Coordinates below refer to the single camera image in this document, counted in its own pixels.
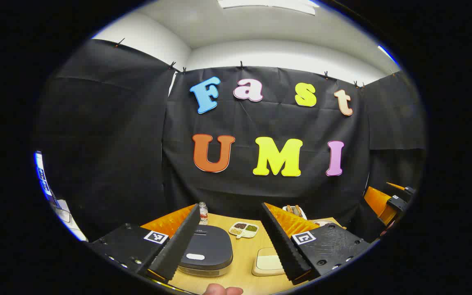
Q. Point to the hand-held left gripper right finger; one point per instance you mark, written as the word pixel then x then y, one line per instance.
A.
pixel 283 246

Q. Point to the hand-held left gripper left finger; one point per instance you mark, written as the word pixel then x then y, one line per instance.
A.
pixel 180 241

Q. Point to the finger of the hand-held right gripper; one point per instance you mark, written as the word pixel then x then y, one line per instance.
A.
pixel 379 203
pixel 409 190

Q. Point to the dark grey rice cooker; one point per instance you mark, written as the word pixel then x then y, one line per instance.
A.
pixel 211 246

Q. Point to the cream square tray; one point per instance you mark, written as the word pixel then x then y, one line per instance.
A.
pixel 266 264

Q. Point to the small clear water bottle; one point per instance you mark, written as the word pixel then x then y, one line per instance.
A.
pixel 203 215

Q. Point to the toast slice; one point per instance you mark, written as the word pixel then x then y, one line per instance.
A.
pixel 298 209
pixel 289 209

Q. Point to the white toaster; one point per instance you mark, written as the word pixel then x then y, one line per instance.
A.
pixel 303 214

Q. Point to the white divided grain dish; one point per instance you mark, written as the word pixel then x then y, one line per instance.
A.
pixel 243 230

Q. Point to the white side desk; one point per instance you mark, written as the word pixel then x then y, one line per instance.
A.
pixel 72 223

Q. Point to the black backdrop cloth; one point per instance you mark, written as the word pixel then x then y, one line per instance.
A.
pixel 105 143

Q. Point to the small ceiling light panel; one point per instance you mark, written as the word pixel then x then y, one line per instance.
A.
pixel 386 54

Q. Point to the computer monitor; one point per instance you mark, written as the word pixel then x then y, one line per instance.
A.
pixel 42 178

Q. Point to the long ceiling light panel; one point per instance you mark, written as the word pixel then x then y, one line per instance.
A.
pixel 266 5

